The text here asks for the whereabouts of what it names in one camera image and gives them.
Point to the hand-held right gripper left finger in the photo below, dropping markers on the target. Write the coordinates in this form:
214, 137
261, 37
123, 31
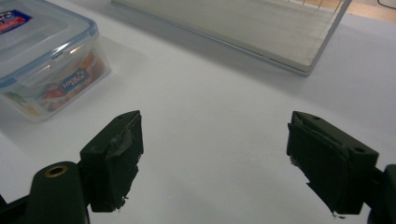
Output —
109, 168

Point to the white dish rack tray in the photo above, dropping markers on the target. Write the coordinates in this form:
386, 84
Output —
249, 29

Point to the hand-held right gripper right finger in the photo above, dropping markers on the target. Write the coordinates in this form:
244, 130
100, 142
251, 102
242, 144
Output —
333, 168

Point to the clear plastic food container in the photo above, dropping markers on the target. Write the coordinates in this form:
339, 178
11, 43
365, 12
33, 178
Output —
46, 59

